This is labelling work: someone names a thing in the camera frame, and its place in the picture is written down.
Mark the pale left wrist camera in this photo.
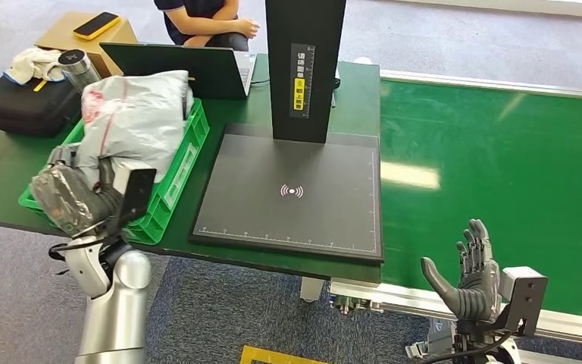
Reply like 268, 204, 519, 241
112, 158, 158, 190

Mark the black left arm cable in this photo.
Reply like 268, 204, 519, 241
48, 234, 117, 263

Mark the black camera bracket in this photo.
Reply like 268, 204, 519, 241
455, 273, 549, 344
105, 168, 158, 237

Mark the brown cardboard box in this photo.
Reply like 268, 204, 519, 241
34, 11, 139, 80

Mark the green plastic crate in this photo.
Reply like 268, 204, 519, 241
18, 97, 211, 246

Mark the black zip case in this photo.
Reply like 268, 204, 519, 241
0, 75, 84, 138

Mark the phone in yellow case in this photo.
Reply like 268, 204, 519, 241
72, 11, 122, 42

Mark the black left camera bracket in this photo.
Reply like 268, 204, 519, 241
105, 168, 158, 237

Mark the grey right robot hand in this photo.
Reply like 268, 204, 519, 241
420, 218, 502, 322

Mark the black laptop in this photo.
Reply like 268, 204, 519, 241
99, 42, 258, 100

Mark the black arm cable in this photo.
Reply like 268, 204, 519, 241
420, 330, 514, 364
48, 234, 117, 263

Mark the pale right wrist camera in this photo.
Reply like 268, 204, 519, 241
499, 266, 549, 303

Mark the grey package with red print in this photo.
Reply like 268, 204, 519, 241
76, 69, 195, 185

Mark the person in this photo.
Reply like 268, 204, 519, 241
153, 0, 261, 52

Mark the black right camera bracket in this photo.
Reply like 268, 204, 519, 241
455, 273, 549, 344

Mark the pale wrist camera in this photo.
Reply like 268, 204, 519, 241
112, 158, 158, 190
499, 266, 549, 303

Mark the white cloth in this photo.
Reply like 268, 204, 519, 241
3, 47, 67, 86

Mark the clear bottle with black lid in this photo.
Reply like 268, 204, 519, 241
58, 49, 103, 95

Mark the person's hand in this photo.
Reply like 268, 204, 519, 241
236, 17, 261, 39

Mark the ruler label with yellow strip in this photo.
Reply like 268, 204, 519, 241
289, 42, 317, 120

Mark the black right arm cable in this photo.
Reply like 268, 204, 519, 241
420, 330, 514, 364

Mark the black inbound scanner machine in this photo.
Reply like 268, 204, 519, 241
189, 0, 386, 265

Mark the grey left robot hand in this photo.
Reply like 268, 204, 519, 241
30, 144, 124, 237

